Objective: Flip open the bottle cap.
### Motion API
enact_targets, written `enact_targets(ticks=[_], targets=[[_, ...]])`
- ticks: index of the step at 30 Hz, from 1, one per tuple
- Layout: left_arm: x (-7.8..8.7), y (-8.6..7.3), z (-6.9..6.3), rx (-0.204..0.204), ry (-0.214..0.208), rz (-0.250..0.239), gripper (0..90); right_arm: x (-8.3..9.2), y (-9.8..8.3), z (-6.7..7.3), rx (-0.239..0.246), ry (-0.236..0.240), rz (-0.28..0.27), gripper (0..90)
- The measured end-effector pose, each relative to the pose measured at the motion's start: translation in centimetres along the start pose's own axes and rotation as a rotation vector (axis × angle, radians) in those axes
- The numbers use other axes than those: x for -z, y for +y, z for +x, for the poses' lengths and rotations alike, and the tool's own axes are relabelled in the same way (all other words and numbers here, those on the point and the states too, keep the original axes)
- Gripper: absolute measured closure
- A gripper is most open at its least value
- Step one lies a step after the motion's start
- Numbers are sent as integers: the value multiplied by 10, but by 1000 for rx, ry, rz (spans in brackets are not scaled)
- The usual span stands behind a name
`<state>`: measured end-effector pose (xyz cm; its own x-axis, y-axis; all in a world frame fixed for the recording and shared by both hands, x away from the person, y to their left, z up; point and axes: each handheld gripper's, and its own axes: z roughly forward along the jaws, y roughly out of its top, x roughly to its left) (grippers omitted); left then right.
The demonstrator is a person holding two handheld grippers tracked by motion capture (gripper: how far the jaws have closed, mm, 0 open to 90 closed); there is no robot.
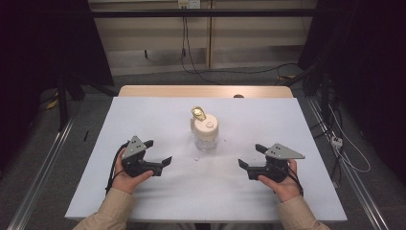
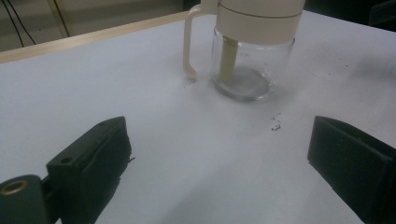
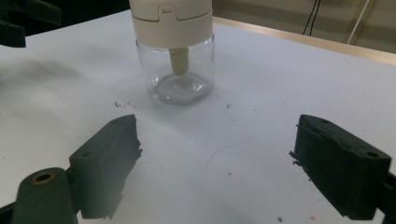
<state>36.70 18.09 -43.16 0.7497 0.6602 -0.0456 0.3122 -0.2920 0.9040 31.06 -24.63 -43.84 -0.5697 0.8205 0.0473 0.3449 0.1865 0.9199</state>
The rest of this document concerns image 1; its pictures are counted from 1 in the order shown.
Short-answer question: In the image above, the person's left hand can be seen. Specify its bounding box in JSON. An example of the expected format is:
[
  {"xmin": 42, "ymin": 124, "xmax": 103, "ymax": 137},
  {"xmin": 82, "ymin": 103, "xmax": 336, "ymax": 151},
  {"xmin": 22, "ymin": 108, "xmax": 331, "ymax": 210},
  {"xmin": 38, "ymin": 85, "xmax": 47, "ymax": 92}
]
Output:
[{"xmin": 110, "ymin": 155, "xmax": 155, "ymax": 196}]

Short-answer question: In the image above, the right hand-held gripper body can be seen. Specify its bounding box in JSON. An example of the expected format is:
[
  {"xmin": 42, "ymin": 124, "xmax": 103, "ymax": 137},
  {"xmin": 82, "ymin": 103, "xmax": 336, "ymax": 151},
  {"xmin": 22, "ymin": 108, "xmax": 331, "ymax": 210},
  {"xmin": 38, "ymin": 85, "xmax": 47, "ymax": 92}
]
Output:
[{"xmin": 246, "ymin": 142, "xmax": 306, "ymax": 184}]

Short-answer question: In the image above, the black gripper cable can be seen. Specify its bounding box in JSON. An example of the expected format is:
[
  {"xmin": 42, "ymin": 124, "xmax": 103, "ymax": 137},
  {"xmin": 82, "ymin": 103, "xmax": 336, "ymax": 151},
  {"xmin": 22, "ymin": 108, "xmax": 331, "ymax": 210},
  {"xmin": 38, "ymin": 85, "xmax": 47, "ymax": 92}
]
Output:
[
  {"xmin": 284, "ymin": 167, "xmax": 305, "ymax": 196},
  {"xmin": 104, "ymin": 143, "xmax": 129, "ymax": 195}
]

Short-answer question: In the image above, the clear bottle with cream lid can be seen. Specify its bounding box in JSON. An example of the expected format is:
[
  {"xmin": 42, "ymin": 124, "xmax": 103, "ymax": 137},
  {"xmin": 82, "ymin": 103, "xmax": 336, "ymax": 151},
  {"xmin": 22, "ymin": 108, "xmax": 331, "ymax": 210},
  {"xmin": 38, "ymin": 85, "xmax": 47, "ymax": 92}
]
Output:
[{"xmin": 190, "ymin": 105, "xmax": 220, "ymax": 152}]

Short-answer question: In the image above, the white floor cable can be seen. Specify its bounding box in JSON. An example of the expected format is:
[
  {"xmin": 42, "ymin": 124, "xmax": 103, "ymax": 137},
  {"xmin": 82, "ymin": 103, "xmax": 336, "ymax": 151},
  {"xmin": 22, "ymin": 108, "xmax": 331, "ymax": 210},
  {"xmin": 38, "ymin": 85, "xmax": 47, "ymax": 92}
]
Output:
[{"xmin": 327, "ymin": 104, "xmax": 372, "ymax": 174}]

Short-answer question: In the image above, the light wooden table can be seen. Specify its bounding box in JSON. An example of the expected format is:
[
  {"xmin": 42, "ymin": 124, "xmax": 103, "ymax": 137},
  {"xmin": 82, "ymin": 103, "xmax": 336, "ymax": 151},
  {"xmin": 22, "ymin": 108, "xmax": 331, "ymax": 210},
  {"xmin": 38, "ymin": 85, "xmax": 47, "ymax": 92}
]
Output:
[{"xmin": 118, "ymin": 84, "xmax": 294, "ymax": 99}]

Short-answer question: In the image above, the white wall outlet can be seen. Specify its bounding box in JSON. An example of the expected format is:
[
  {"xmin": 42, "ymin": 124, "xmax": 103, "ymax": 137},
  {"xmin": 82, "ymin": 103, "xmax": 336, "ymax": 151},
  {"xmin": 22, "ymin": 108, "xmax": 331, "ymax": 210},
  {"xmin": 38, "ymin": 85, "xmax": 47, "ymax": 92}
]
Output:
[{"xmin": 177, "ymin": 0, "xmax": 202, "ymax": 10}]

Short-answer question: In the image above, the aluminium floor rail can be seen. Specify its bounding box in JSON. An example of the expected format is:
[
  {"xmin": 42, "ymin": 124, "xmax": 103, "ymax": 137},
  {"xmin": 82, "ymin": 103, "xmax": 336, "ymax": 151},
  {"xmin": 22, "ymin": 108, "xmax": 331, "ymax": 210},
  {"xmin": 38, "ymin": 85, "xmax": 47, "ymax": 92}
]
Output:
[
  {"xmin": 306, "ymin": 96, "xmax": 391, "ymax": 230},
  {"xmin": 7, "ymin": 117, "xmax": 75, "ymax": 230}
]

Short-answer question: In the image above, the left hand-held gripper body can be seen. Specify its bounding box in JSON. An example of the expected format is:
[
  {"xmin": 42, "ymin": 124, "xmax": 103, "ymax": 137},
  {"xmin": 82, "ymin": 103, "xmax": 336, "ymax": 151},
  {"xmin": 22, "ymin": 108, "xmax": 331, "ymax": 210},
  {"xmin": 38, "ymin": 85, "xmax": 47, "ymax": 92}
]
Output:
[{"xmin": 120, "ymin": 135, "xmax": 165, "ymax": 178}]

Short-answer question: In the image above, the black hanging power cable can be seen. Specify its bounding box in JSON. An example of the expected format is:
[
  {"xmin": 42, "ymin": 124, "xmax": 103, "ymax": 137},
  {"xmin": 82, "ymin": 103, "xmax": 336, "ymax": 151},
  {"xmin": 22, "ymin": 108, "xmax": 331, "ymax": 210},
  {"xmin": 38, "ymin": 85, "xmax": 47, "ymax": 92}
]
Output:
[{"xmin": 180, "ymin": 15, "xmax": 300, "ymax": 86}]

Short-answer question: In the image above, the black metal stand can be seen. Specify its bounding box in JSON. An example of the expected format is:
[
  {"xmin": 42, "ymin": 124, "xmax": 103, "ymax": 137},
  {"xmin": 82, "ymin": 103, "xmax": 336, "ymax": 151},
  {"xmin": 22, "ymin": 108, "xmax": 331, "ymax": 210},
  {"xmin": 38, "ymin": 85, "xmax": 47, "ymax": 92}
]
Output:
[{"xmin": 55, "ymin": 63, "xmax": 71, "ymax": 132}]

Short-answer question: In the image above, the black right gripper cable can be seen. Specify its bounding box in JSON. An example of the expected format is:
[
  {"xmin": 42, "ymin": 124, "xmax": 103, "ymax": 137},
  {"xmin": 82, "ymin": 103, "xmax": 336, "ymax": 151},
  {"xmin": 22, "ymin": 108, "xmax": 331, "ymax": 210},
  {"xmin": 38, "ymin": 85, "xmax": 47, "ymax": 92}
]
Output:
[{"xmin": 284, "ymin": 167, "xmax": 305, "ymax": 196}]

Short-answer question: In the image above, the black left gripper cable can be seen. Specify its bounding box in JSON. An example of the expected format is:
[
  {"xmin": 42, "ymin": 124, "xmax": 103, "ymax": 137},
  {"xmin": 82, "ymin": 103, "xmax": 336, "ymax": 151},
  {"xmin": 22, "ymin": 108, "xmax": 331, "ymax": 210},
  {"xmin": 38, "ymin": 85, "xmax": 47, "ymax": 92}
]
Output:
[{"xmin": 104, "ymin": 143, "xmax": 129, "ymax": 195}]

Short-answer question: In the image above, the white table board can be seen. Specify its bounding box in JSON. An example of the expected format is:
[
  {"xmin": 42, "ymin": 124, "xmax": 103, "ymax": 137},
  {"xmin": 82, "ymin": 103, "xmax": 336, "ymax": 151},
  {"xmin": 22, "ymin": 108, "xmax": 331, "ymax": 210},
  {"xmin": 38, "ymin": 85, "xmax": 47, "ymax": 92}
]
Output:
[{"xmin": 64, "ymin": 96, "xmax": 349, "ymax": 223}]

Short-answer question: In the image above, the wooden vertical post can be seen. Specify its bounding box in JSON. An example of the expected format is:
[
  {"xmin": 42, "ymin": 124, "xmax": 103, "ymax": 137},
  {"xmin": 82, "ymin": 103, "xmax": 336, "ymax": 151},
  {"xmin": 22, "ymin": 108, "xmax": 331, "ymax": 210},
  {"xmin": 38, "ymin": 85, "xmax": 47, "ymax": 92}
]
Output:
[{"xmin": 205, "ymin": 0, "xmax": 214, "ymax": 70}]

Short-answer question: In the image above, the black curtain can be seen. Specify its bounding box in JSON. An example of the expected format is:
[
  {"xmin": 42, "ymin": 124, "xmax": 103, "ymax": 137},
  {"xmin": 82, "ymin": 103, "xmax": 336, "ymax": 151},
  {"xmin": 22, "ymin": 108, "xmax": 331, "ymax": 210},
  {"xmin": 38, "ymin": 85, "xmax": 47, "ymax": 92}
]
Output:
[
  {"xmin": 298, "ymin": 0, "xmax": 406, "ymax": 186},
  {"xmin": 0, "ymin": 0, "xmax": 115, "ymax": 173}
]

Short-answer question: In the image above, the person's right hand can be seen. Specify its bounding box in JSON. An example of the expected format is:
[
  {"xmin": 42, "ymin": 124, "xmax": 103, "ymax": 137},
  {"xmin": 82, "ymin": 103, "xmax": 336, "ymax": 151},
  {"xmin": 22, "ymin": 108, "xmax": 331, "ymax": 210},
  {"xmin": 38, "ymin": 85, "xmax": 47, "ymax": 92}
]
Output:
[{"xmin": 257, "ymin": 158, "xmax": 303, "ymax": 203}]

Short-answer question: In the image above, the white power strip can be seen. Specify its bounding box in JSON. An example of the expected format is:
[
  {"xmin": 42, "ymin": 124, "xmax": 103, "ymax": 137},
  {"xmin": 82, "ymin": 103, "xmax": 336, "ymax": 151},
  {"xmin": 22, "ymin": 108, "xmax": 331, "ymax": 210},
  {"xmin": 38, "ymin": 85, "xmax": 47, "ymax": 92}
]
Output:
[{"xmin": 330, "ymin": 135, "xmax": 344, "ymax": 149}]

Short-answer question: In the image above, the black horizontal frame bar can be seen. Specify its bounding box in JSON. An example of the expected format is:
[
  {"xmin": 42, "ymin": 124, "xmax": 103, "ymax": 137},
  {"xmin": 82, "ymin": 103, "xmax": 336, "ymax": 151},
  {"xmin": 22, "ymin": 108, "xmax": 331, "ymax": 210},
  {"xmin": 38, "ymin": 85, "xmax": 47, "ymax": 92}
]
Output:
[{"xmin": 90, "ymin": 8, "xmax": 318, "ymax": 19}]

